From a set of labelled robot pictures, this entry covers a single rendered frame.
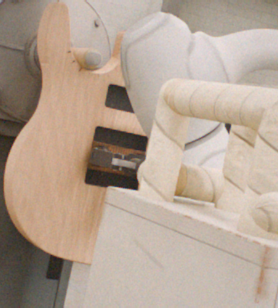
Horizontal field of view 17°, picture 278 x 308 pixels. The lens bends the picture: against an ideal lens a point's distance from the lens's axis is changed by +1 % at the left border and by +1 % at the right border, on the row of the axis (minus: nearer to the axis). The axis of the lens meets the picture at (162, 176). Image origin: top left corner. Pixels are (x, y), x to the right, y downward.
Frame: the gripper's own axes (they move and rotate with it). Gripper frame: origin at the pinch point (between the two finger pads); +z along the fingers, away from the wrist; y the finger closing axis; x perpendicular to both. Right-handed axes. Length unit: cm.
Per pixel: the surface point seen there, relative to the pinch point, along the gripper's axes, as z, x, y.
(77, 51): 1.3, 15.9, -10.6
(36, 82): 18.9, 10.2, -10.6
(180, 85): -73, 9, -28
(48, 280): 38.4, -28.4, 7.5
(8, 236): 35.2, -20.2, -4.1
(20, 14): 19.3, 21.0, -15.9
